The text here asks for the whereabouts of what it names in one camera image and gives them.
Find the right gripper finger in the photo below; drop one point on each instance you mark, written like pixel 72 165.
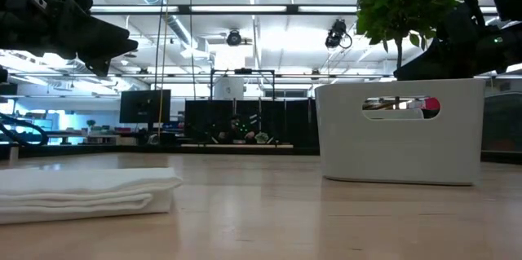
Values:
pixel 428 66

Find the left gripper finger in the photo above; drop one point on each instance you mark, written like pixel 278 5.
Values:
pixel 100 66
pixel 94 33

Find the grey plastic tupperware bin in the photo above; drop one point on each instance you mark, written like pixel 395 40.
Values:
pixel 399 150

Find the black computer monitor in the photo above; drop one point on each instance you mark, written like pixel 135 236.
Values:
pixel 144 106

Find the green leafy plant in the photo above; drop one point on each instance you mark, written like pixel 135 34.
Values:
pixel 399 3

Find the dark side partition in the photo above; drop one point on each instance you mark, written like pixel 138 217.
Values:
pixel 503 121

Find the black overhead crossbar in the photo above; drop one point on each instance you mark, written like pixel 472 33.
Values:
pixel 183 8

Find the black ceiling-mounted device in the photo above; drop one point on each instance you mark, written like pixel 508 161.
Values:
pixel 336 33

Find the white folded cloth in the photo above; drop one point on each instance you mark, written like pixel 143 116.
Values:
pixel 81 190

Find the white cylindrical tank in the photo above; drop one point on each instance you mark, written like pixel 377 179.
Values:
pixel 229 89

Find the black partition panels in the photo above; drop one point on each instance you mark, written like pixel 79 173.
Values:
pixel 293 121

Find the black aluminium table frame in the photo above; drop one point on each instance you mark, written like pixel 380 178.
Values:
pixel 81 151

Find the round black overhead camera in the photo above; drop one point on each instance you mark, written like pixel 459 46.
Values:
pixel 234 38

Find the black metal background frame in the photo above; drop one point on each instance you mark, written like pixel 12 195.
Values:
pixel 242 71

